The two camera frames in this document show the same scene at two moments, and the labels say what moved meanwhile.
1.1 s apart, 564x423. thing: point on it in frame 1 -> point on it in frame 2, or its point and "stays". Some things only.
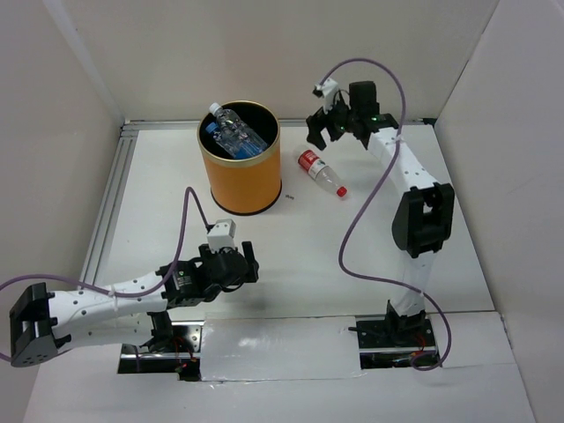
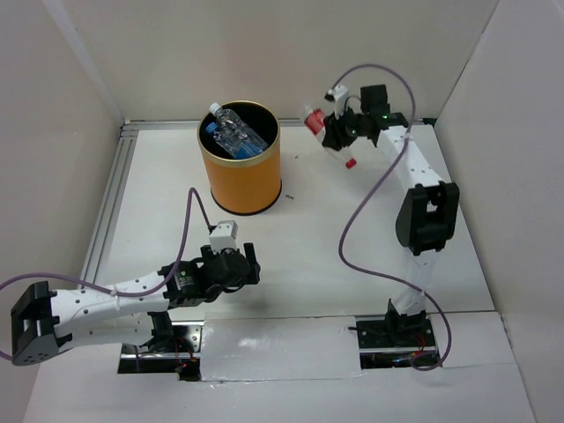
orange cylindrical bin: x=243 y=186 stays
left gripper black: x=252 y=276 stays
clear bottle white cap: x=239 y=139 stays
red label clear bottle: x=317 y=169 -> x=314 y=122
